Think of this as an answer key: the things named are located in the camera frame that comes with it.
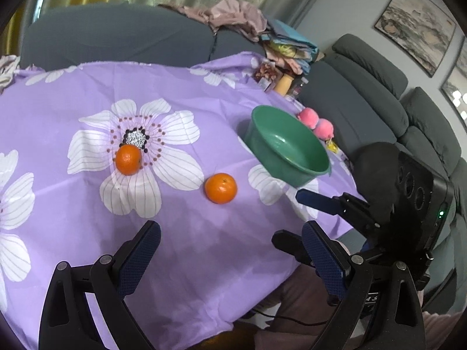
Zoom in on orange mandarin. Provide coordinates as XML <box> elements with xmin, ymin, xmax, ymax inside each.
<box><xmin>204</xmin><ymin>173</ymin><xmax>238</xmax><ymax>205</ymax></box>
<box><xmin>115</xmin><ymin>144</ymin><xmax>142</xmax><ymax>176</ymax></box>

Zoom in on pink crumpled garment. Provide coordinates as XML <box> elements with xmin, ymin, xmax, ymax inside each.
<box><xmin>160</xmin><ymin>0</ymin><xmax>268</xmax><ymax>43</ymax></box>

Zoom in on clear plastic bottle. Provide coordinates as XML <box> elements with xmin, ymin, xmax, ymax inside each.
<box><xmin>288</xmin><ymin>77</ymin><xmax>309</xmax><ymax>99</ymax></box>

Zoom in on pink plush toy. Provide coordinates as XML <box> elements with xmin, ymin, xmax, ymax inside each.
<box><xmin>297</xmin><ymin>108</ymin><xmax>334</xmax><ymax>141</ymax></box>

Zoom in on black round cushion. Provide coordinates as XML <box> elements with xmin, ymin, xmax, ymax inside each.
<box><xmin>353</xmin><ymin>142</ymin><xmax>403</xmax><ymax>226</ymax></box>

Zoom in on framed landscape painting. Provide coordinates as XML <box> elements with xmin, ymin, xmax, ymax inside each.
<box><xmin>374</xmin><ymin>0</ymin><xmax>457</xmax><ymax>78</ymax></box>

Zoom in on green plastic bowl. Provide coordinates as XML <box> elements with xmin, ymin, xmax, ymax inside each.
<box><xmin>243</xmin><ymin>105</ymin><xmax>332</xmax><ymax>188</ymax></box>

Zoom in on white patterned cloth pile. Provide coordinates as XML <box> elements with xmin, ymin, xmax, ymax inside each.
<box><xmin>0</xmin><ymin>55</ymin><xmax>21</xmax><ymax>93</ymax></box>

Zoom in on clear box of dried petals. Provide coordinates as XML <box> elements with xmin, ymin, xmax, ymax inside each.
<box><xmin>253</xmin><ymin>61</ymin><xmax>283</xmax><ymax>92</ymax></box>

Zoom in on stack of folded clothes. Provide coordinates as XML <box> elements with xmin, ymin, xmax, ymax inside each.
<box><xmin>260</xmin><ymin>17</ymin><xmax>325</xmax><ymax>76</ymax></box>

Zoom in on cream yellow bottle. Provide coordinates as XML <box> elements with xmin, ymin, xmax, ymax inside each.
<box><xmin>274</xmin><ymin>73</ymin><xmax>295</xmax><ymax>97</ymax></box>

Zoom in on purple floral cloth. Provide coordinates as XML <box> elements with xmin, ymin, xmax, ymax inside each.
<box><xmin>1</xmin><ymin>53</ymin><xmax>350</xmax><ymax>349</ymax></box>

